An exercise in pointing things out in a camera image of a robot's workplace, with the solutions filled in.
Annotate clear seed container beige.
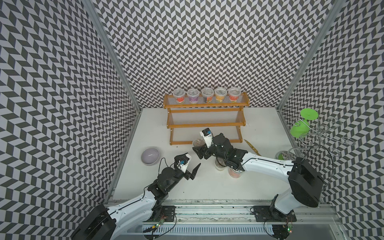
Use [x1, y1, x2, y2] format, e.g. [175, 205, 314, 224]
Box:
[215, 158, 227, 171]

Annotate orange wooden tiered shelf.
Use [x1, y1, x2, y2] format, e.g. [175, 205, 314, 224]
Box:
[163, 92, 250, 146]

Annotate pink jar floral lid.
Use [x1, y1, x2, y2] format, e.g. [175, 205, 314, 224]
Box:
[228, 168, 243, 179]

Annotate clear seed container red label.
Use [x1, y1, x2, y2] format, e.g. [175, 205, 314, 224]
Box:
[173, 88, 186, 104]

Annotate clear seed container front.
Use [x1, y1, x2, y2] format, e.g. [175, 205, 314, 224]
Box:
[193, 139, 206, 148]

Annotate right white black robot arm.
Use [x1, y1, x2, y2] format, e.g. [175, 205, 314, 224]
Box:
[193, 129, 324, 222]

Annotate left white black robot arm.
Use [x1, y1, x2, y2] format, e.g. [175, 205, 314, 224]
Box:
[71, 164, 201, 240]

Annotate lilac stacked bowls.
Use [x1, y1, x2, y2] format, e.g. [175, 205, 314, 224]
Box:
[141, 147, 160, 166]

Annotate green plastic goblet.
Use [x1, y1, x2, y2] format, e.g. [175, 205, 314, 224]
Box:
[290, 108, 319, 139]

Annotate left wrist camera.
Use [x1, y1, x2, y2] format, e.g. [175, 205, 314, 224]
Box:
[174, 153, 192, 174]

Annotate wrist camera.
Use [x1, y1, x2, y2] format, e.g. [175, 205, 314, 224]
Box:
[200, 128, 213, 148]
[174, 153, 192, 174]

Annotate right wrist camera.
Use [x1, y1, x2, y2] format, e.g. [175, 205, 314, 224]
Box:
[200, 128, 213, 148]

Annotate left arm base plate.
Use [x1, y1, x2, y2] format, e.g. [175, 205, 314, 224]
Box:
[149, 206, 176, 222]

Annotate aluminium front rail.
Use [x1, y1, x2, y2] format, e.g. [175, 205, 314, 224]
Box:
[163, 200, 342, 225]

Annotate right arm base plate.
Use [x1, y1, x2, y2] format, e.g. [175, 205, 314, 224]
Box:
[251, 195, 297, 224]

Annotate silver wire cup rack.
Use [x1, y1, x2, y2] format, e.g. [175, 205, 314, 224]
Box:
[275, 118, 356, 161]

